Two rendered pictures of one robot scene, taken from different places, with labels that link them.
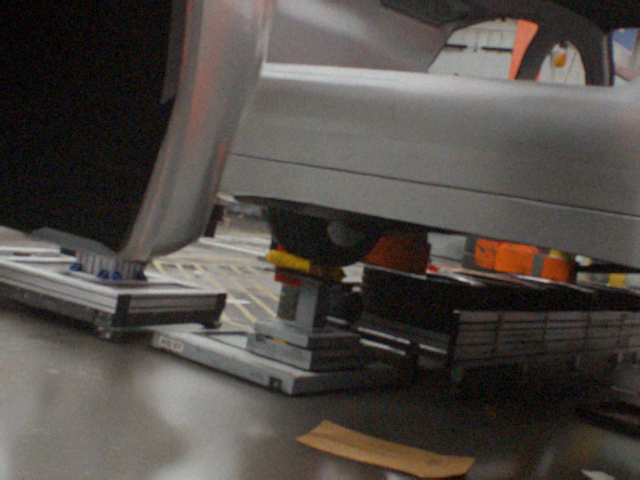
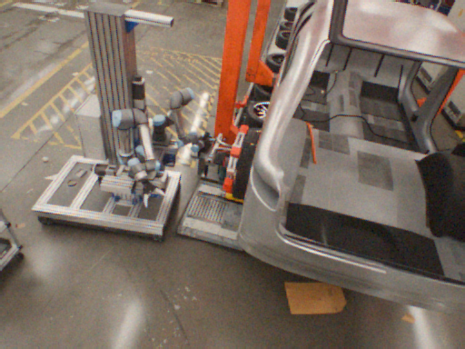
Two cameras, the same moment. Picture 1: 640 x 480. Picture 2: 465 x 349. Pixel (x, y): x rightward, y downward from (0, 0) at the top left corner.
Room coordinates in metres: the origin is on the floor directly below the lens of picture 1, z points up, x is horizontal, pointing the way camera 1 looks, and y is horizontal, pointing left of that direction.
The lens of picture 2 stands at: (2.18, 1.31, 2.77)
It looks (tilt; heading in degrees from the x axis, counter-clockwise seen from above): 42 degrees down; 329
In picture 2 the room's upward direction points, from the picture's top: 10 degrees clockwise
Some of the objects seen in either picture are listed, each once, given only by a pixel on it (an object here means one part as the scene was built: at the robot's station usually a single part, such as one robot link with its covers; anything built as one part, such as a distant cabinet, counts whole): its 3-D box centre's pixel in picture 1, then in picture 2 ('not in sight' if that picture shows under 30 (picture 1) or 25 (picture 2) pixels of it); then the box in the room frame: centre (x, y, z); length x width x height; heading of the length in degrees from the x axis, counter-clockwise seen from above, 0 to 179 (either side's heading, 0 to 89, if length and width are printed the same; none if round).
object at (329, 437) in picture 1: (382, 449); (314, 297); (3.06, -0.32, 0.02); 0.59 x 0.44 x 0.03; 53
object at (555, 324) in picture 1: (557, 331); not in sight; (5.29, -1.42, 0.28); 2.47 x 0.06 x 0.22; 143
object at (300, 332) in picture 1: (312, 307); (243, 204); (4.08, -0.02, 0.32); 0.40 x 0.30 x 0.28; 143
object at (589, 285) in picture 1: (605, 301); (282, 65); (7.01, -2.20, 0.39); 0.66 x 0.66 x 0.24
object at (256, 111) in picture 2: (488, 298); (268, 118); (5.42, -1.03, 0.39); 0.66 x 0.66 x 0.24
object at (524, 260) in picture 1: (538, 251); (273, 74); (6.13, -1.43, 0.69); 0.52 x 0.17 x 0.35; 53
